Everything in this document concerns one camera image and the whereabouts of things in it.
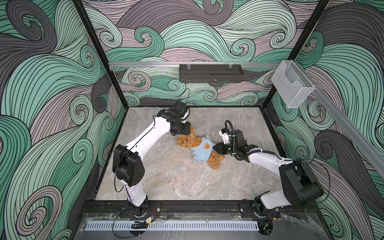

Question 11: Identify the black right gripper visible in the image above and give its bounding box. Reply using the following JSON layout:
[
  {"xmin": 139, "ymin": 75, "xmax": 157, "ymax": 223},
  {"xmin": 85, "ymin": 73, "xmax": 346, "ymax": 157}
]
[{"xmin": 211, "ymin": 141, "xmax": 239, "ymax": 156}]

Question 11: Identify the aluminium back wall rail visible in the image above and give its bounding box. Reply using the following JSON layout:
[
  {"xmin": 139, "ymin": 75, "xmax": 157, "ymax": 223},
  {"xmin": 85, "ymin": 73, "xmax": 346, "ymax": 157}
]
[{"xmin": 109, "ymin": 61, "xmax": 280, "ymax": 69}]

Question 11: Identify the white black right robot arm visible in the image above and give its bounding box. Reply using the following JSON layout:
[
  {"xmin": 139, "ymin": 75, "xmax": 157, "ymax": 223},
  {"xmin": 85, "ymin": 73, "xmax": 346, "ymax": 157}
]
[{"xmin": 214, "ymin": 129, "xmax": 324, "ymax": 212}]

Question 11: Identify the white slotted cable duct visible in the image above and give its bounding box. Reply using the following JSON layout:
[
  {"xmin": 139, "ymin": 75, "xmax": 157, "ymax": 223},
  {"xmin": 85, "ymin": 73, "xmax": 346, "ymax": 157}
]
[{"xmin": 85, "ymin": 220, "xmax": 259, "ymax": 231}]

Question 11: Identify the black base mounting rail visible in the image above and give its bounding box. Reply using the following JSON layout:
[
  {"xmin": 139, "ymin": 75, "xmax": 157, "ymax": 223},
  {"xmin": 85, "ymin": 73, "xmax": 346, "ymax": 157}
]
[{"xmin": 81, "ymin": 200, "xmax": 319, "ymax": 219}]

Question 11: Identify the brown teddy bear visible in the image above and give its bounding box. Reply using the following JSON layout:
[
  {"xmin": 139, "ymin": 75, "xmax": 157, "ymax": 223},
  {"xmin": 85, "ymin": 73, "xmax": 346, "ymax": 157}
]
[{"xmin": 177, "ymin": 127, "xmax": 225, "ymax": 170}]

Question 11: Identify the aluminium right wall rail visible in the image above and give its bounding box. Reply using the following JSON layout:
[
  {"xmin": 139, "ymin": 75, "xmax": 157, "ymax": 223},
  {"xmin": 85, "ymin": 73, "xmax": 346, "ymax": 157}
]
[{"xmin": 295, "ymin": 63, "xmax": 384, "ymax": 176}]

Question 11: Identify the clear plastic wall holder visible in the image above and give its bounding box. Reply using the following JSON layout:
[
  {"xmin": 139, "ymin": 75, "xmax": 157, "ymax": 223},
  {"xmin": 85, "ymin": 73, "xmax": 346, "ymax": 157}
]
[{"xmin": 271, "ymin": 60, "xmax": 315, "ymax": 109}]

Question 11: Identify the aluminium wall rail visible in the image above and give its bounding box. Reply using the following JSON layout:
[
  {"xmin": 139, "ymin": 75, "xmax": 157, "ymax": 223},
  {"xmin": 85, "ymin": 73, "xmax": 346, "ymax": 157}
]
[
  {"xmin": 109, "ymin": 61, "xmax": 280, "ymax": 69},
  {"xmin": 295, "ymin": 63, "xmax": 384, "ymax": 176}
]

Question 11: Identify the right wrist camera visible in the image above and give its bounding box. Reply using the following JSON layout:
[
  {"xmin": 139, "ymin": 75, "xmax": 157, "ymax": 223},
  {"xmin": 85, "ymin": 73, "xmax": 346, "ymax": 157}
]
[{"xmin": 219, "ymin": 128, "xmax": 232, "ymax": 145}]

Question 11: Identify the black perforated wall tray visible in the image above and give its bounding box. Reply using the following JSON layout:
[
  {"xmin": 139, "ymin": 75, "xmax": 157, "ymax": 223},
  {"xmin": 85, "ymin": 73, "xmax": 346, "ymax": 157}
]
[{"xmin": 179, "ymin": 65, "xmax": 244, "ymax": 84}]

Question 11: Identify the light blue bear hoodie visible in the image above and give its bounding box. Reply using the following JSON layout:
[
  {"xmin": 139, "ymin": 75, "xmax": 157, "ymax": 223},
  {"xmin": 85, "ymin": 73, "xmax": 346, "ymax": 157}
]
[{"xmin": 191, "ymin": 135, "xmax": 215, "ymax": 162}]

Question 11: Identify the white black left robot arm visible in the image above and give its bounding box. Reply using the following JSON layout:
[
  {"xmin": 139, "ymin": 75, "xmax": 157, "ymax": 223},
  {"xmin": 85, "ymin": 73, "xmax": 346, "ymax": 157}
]
[{"xmin": 112, "ymin": 101, "xmax": 191, "ymax": 216}]

